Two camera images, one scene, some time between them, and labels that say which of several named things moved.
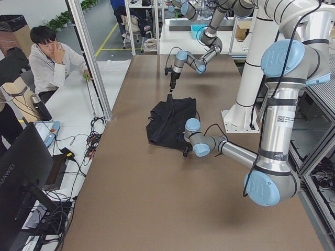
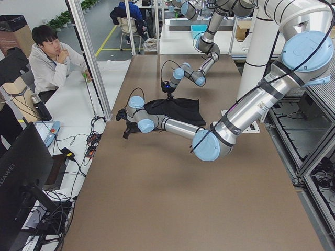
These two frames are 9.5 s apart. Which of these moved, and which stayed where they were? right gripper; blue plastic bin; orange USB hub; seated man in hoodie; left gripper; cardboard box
Moved: left gripper; right gripper
Stayed: cardboard box; seated man in hoodie; orange USB hub; blue plastic bin
